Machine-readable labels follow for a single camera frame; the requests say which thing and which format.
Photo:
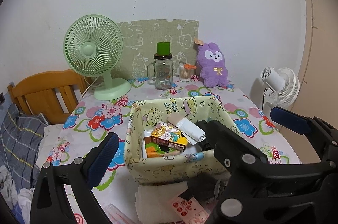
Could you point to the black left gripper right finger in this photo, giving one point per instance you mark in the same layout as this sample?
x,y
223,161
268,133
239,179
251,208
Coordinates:
x,y
260,192

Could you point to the yellow cartoon tissue pack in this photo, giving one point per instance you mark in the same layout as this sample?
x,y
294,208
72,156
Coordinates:
x,y
166,135

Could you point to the green orange tissue pack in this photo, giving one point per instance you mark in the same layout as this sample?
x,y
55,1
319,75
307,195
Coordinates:
x,y
154,150

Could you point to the pink tissue pack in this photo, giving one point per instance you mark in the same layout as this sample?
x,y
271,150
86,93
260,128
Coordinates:
x,y
189,211

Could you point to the grey plaid bedding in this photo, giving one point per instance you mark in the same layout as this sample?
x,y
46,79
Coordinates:
x,y
21,135

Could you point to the white beige wrapped pack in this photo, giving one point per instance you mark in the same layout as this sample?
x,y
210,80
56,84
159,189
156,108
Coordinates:
x,y
191,131

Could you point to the floral tablecloth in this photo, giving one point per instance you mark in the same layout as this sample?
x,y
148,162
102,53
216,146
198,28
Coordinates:
x,y
92,120

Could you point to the white tissue stack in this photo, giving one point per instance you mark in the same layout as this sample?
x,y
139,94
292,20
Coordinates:
x,y
153,202

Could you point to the white desk fan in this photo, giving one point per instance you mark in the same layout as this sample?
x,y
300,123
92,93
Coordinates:
x,y
284,85

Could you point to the wooden chair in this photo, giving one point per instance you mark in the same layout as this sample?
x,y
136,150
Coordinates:
x,y
51,93

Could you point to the cream cartoon fabric storage box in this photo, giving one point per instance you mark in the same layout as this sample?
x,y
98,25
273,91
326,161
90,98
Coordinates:
x,y
145,114

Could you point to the toothpick jar orange lid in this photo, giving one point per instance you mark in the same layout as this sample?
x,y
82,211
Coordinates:
x,y
186,71

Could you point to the purple plush bunny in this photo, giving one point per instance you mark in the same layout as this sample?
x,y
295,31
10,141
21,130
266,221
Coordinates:
x,y
211,62

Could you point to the glass mason jar mug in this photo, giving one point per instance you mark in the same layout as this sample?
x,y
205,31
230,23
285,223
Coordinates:
x,y
159,72

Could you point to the green desk fan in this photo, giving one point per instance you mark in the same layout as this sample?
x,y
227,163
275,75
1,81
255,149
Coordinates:
x,y
93,46

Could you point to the green cup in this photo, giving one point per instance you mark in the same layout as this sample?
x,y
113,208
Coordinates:
x,y
163,48

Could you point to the beige cartoon cardboard panel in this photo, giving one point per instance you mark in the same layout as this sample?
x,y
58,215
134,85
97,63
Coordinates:
x,y
140,39

